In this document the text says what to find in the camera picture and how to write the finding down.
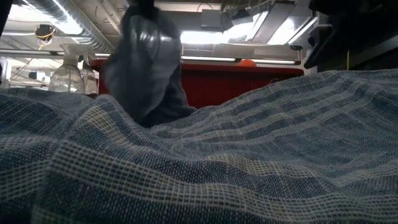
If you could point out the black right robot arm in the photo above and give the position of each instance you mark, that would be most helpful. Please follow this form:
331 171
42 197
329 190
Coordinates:
354 7

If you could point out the blue patterned garment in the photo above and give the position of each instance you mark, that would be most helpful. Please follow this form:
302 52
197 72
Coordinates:
202 155

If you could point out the grey ceiling air unit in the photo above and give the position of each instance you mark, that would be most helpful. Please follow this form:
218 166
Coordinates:
211 18

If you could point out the clear spray bottle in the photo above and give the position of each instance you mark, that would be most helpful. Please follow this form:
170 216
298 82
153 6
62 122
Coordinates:
66 74

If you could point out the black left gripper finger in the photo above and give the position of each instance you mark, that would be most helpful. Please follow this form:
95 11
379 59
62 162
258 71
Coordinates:
141 3

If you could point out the round black yellow fixture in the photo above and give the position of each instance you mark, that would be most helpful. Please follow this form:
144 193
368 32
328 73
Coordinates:
45 31

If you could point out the red plastic laundry bin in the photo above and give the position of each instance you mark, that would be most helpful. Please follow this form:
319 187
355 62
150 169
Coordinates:
233 84

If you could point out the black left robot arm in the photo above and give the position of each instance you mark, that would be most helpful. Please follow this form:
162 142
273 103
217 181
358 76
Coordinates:
4 14

